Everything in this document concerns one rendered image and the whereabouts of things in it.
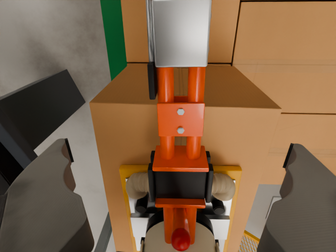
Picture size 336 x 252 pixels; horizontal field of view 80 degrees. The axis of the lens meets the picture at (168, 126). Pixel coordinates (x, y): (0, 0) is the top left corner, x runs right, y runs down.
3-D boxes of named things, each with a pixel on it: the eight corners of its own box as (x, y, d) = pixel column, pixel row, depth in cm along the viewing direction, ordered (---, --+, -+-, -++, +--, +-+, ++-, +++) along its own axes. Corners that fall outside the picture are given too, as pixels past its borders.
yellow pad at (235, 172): (225, 250, 64) (228, 267, 59) (193, 249, 64) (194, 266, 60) (240, 165, 48) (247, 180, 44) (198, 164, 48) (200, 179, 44)
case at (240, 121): (214, 184, 105) (232, 269, 69) (137, 180, 106) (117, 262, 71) (234, 66, 76) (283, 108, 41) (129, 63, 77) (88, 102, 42)
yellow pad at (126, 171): (165, 248, 65) (164, 265, 60) (134, 247, 65) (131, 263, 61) (161, 164, 49) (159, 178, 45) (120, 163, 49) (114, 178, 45)
